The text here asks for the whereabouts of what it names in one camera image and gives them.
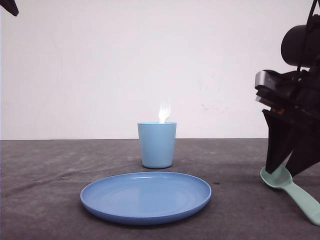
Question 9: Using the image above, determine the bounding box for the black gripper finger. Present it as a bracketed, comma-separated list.
[284, 126, 320, 176]
[262, 109, 300, 174]
[0, 0, 19, 17]

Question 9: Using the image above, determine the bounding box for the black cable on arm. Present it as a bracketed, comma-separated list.
[296, 0, 317, 83]

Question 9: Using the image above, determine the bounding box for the blue plastic plate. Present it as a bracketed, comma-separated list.
[79, 171, 212, 226]

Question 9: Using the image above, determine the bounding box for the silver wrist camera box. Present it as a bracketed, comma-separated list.
[254, 70, 283, 91]

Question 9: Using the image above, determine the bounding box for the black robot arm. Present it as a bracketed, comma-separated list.
[254, 0, 320, 176]

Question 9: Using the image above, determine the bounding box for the light blue plastic cup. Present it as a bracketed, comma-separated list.
[137, 122, 177, 169]

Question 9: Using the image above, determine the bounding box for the mint green plastic spoon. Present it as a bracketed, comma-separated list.
[259, 164, 320, 226]

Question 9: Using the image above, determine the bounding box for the white plastic fork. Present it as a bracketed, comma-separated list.
[158, 99, 171, 124]

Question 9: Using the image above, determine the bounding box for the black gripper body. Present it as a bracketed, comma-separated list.
[256, 68, 320, 127]

